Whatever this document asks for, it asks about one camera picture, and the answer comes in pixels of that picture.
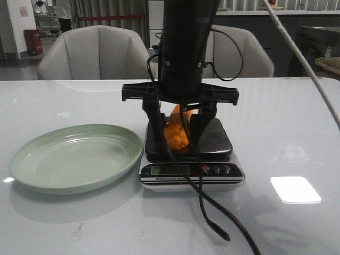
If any beige cushion at right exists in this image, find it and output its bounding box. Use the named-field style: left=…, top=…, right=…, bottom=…
left=314, top=57, right=340, bottom=80

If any yellow corn cob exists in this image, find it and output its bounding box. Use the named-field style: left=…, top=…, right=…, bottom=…
left=164, top=104, right=189, bottom=150

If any white cabinet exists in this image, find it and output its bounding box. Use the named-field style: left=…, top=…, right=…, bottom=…
left=148, top=0, right=167, bottom=80

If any white cable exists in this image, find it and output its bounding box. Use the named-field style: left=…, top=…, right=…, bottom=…
left=261, top=0, right=340, bottom=125

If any grey counter with white top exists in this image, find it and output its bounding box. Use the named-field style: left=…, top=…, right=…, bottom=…
left=214, top=11, right=339, bottom=77

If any left grey armchair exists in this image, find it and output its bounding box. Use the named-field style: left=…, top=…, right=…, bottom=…
left=38, top=25, right=149, bottom=80

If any red trash bin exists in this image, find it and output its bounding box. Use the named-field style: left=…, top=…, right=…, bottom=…
left=23, top=29, right=43, bottom=56

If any person in background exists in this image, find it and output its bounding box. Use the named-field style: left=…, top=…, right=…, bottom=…
left=54, top=0, right=72, bottom=33

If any right grey armchair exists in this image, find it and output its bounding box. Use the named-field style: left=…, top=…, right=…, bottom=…
left=203, top=25, right=274, bottom=79

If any fruit plate on counter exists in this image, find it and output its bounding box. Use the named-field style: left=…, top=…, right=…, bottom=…
left=259, top=0, right=284, bottom=11

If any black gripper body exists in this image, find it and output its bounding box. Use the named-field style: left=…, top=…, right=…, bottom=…
left=122, top=55, right=239, bottom=106

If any grey armchair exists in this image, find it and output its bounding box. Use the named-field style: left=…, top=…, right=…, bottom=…
left=38, top=25, right=149, bottom=80
left=203, top=25, right=274, bottom=79

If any light green plate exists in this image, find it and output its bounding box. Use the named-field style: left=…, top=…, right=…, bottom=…
left=9, top=124, right=143, bottom=195

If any dark appliance at right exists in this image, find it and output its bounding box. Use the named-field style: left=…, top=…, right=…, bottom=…
left=295, top=26, right=339, bottom=73

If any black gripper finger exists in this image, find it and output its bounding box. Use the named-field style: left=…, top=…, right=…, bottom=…
left=142, top=99, right=164, bottom=145
left=189, top=102, right=217, bottom=145

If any black silver kitchen scale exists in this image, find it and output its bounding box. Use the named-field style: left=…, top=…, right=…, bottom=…
left=139, top=118, right=245, bottom=192

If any red barrier tape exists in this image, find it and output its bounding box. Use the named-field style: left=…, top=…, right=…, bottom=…
left=78, top=14, right=142, bottom=21

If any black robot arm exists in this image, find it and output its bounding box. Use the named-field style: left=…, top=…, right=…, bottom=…
left=122, top=1, right=239, bottom=150

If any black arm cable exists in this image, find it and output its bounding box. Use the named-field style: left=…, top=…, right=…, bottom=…
left=146, top=28, right=262, bottom=255

